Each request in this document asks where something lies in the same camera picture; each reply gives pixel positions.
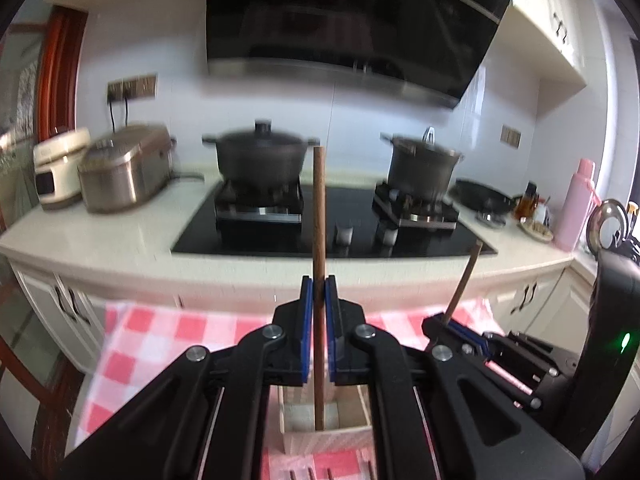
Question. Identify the wide wall outlet panel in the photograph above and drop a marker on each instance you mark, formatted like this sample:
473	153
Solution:
132	87

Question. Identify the white base cabinet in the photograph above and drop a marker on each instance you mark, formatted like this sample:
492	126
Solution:
540	295
45	305

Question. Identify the reddish wooden door frame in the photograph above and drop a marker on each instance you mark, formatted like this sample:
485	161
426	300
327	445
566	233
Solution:
57	70

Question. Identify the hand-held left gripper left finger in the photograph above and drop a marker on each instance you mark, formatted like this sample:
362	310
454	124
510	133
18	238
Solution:
306	320

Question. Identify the small wall outlet panel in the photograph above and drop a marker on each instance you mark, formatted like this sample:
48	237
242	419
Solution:
511	136

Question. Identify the small white cup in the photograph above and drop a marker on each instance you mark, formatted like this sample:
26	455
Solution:
542	214

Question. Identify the cooktop knob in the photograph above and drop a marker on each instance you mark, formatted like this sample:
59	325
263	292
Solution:
344	235

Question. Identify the silver rice cooker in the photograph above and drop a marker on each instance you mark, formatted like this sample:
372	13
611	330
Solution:
125	170

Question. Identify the pink thermos bottle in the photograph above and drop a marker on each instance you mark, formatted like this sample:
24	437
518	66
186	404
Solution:
575	210

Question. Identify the cream white kitchen appliance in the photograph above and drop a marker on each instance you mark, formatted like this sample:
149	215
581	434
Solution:
55	180

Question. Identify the dark steel cooking pot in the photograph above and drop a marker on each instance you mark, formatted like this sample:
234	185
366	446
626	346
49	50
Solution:
420	170

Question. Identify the black range hood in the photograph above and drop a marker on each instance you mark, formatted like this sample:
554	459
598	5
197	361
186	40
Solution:
350	20

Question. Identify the white perforated utensil basket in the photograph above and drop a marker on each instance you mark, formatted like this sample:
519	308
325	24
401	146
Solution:
325	442

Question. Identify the round steel lid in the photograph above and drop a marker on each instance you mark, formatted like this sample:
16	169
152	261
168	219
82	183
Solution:
605	225

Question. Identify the pink checkered tablecloth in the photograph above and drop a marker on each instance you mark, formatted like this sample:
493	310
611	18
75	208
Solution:
150	340

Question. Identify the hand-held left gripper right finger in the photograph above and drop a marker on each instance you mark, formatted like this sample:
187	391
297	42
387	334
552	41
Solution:
331	320

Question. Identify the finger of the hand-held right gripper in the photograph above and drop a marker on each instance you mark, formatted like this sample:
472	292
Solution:
436	330
520	347

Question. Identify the condiment tray with bottles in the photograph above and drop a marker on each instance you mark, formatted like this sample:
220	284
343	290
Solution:
536	230

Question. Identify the black lidded cooking pot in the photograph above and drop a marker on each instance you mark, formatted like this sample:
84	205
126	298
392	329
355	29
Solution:
260	160

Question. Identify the black wok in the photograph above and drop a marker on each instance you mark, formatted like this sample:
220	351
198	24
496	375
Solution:
480	197

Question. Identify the amber glass bottle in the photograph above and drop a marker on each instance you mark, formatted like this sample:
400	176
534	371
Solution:
525	205

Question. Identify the black glass gas cooktop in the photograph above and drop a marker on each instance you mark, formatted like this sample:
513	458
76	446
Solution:
200	240

